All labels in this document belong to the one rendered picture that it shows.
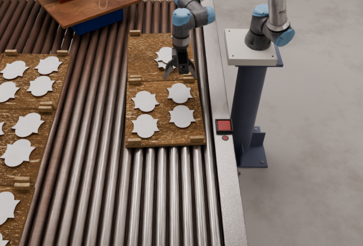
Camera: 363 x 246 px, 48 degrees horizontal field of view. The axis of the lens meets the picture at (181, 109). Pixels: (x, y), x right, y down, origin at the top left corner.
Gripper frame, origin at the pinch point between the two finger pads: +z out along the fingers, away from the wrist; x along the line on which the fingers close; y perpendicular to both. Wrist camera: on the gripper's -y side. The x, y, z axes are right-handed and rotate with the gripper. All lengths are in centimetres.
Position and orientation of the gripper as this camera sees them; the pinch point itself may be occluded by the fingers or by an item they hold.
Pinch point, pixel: (180, 80)
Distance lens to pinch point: 191.3
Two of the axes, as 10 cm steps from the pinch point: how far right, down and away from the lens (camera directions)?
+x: -10.0, 0.3, -0.7
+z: -0.3, 7.1, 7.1
